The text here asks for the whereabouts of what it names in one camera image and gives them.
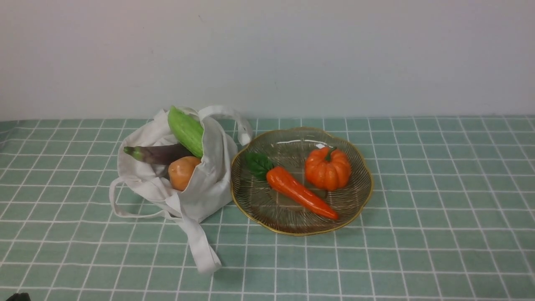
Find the light green corn cob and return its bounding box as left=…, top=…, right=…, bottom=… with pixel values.
left=167, top=105, right=204, bottom=158

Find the glass plate with gold rim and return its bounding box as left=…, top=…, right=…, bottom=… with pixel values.
left=231, top=127, right=374, bottom=236

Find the white cloth tote bag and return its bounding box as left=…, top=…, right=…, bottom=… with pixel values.
left=109, top=105, right=253, bottom=275

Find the small orange pumpkin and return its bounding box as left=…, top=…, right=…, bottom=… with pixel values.
left=304, top=147, right=352, bottom=191

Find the green checkered tablecloth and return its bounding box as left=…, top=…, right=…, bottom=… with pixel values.
left=0, top=116, right=535, bottom=301

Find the dark purple eggplant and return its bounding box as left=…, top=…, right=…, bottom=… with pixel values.
left=122, top=143, right=193, bottom=166

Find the orange carrot with green leaves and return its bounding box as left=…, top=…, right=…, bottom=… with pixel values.
left=245, top=152, right=339, bottom=220

